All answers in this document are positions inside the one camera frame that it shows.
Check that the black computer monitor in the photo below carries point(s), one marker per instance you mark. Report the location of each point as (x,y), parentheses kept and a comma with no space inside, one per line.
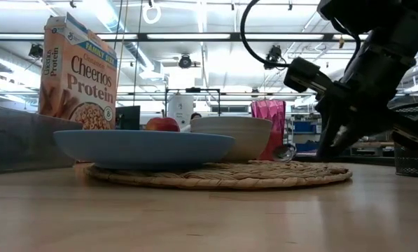
(128,118)

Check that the orange Cheerios Protein cereal box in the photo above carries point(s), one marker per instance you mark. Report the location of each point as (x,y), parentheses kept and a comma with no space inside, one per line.
(79,77)

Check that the black mesh cup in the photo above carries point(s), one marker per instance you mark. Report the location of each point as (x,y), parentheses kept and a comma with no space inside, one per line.
(413,162)

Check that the red yellow apple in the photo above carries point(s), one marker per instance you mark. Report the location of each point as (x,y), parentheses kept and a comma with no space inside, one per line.
(162,125)

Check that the white ceramic bowl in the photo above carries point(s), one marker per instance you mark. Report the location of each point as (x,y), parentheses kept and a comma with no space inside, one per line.
(243,136)

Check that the black overhead light bar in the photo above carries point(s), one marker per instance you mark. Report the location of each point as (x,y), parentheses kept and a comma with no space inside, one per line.
(191,36)

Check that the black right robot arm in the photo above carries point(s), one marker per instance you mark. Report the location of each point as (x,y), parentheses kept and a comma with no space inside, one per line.
(387,35)

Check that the person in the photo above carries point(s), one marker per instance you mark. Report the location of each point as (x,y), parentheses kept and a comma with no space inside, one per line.
(195,116)

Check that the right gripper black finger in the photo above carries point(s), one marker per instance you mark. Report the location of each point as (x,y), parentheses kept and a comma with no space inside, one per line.
(345,138)
(326,136)

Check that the white cylindrical tank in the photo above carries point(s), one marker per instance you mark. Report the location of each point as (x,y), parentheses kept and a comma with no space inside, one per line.
(180,108)

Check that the silver metal spoon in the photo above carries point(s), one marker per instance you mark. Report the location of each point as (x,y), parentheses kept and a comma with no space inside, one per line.
(284,153)

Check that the red plastic tumbler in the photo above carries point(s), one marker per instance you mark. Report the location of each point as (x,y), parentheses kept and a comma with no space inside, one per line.
(270,112)

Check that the black round ceiling fixture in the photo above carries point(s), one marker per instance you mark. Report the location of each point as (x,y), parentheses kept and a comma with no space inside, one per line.
(185,61)

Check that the round woven straw placemat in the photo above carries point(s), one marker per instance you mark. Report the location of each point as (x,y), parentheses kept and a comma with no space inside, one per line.
(264,175)

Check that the small black ceiling camera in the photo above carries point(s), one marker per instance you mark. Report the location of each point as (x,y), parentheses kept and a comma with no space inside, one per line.
(36,51)

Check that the blue plate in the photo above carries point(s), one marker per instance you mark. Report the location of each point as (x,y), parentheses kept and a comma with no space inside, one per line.
(142,148)

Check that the grey translucent plastic bin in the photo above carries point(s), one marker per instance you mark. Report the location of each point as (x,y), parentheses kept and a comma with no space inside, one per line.
(19,147)

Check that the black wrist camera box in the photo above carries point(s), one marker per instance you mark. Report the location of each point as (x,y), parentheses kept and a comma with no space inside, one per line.
(305,75)

